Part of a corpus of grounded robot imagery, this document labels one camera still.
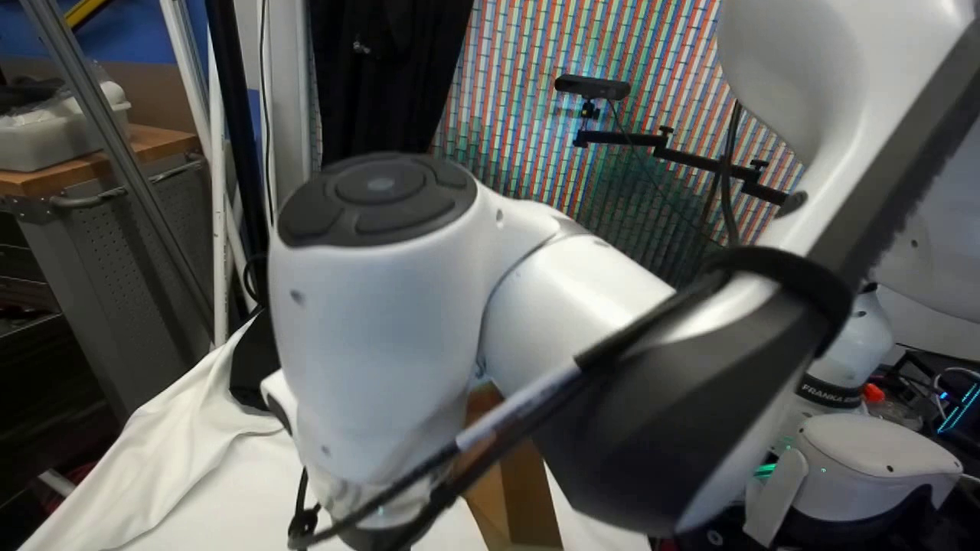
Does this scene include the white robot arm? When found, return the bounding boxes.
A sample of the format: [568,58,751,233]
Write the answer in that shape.
[269,0,976,546]

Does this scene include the black handbag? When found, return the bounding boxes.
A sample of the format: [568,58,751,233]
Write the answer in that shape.
[229,308,278,409]

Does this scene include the white tablecloth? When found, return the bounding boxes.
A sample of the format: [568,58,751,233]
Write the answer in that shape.
[20,315,656,551]

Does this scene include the grey metal cabinet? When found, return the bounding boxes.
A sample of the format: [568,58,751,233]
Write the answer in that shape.
[0,124,212,415]

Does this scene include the white plastic bin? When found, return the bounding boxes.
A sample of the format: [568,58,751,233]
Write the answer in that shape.
[0,76,102,171]

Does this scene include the black camera arm mount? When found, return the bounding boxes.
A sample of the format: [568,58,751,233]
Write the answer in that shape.
[551,71,811,220]

